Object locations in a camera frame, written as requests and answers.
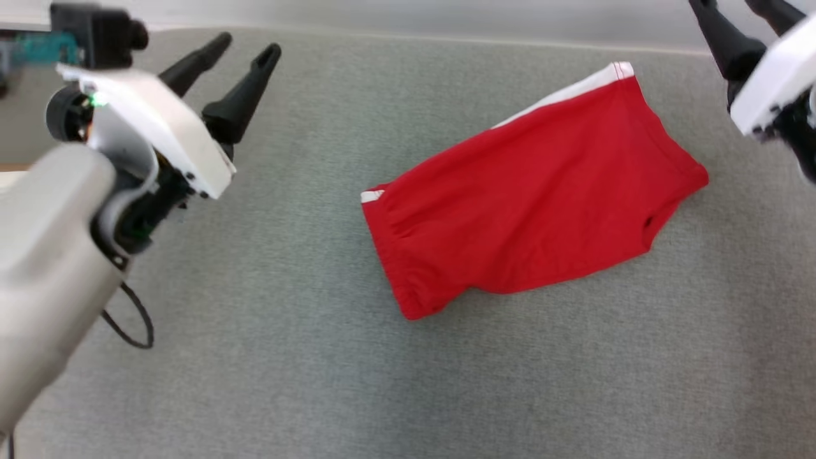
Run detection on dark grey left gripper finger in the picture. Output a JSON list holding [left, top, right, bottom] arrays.
[[201, 43, 283, 145], [158, 32, 233, 98]]

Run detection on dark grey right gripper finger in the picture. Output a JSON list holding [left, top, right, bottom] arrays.
[[688, 0, 767, 82], [745, 0, 808, 36]]

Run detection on red shorts with number 23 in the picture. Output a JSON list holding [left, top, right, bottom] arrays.
[[360, 61, 710, 321]]

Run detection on grey fabric sofa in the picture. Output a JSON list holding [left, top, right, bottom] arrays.
[[0, 25, 816, 459]]

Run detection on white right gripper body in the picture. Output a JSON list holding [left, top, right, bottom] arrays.
[[727, 16, 816, 186]]

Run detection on teal cable connector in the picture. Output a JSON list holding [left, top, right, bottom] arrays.
[[11, 32, 82, 66]]

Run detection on thin black cable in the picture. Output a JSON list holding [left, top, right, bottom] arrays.
[[101, 280, 156, 350]]

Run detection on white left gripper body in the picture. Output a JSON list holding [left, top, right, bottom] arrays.
[[45, 64, 238, 256]]

